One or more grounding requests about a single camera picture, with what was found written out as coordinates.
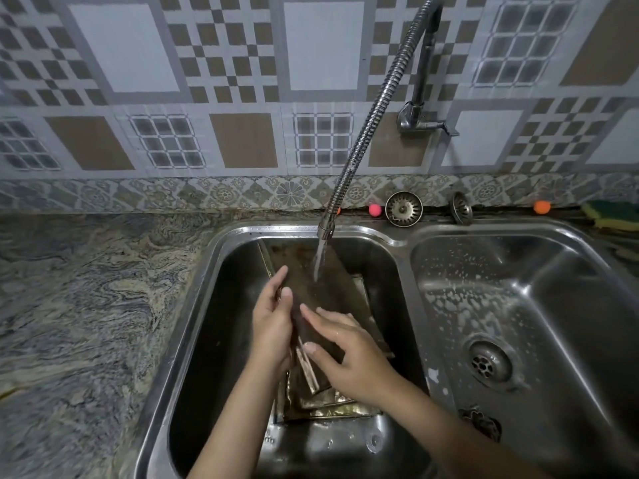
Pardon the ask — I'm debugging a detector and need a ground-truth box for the person's right hand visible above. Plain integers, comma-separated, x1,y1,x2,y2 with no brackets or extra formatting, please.
299,303,403,408

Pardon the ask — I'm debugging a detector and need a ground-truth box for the person's left hand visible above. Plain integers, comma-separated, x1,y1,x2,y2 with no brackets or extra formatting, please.
249,265,296,375

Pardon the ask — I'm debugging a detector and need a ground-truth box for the dark rectangular metal tray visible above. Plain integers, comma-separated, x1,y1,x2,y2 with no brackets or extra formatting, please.
257,238,395,395

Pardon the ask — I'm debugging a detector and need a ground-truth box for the person's left forearm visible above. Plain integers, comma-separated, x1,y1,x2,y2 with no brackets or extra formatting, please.
187,358,288,479

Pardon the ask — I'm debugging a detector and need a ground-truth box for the person's right forearm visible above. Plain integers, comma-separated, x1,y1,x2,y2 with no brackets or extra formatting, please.
367,376,550,479

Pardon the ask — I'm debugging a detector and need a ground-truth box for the steel tray in sink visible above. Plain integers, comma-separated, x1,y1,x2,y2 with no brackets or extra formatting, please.
274,274,385,423

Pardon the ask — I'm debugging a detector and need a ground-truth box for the steel double sink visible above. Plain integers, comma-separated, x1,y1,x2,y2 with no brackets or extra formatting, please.
131,218,639,479

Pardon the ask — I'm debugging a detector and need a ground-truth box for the round steel sink strainer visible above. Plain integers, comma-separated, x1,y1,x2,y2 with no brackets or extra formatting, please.
385,191,424,228

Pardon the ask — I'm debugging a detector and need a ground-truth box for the steel sink stopper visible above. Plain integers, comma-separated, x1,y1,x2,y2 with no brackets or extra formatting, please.
450,192,474,226

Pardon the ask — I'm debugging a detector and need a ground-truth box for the dark steel scrubber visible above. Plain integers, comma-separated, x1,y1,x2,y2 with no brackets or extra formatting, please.
459,407,502,442

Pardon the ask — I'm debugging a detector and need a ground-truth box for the flexible steel faucet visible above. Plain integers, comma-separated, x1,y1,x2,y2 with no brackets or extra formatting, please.
318,0,460,241

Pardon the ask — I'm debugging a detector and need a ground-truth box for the yellow green scrub sponge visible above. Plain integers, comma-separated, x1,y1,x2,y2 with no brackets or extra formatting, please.
580,199,639,232

